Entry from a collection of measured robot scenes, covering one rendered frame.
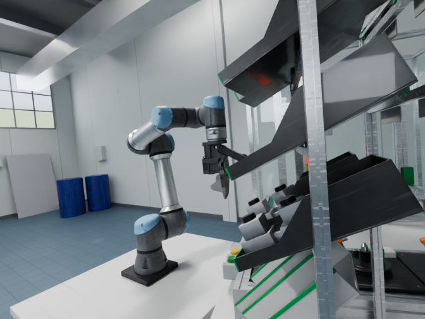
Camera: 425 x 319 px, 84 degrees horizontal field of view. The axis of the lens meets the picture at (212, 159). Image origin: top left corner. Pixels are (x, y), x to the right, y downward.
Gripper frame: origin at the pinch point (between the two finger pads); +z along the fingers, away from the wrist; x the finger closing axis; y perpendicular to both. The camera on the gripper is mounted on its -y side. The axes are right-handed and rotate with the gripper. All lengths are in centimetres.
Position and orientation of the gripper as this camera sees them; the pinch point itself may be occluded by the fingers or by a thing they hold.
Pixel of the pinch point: (227, 195)
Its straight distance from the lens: 86.1
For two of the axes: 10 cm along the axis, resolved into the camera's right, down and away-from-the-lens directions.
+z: 0.8, 10.0, 0.5
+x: -2.7, 0.7, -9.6
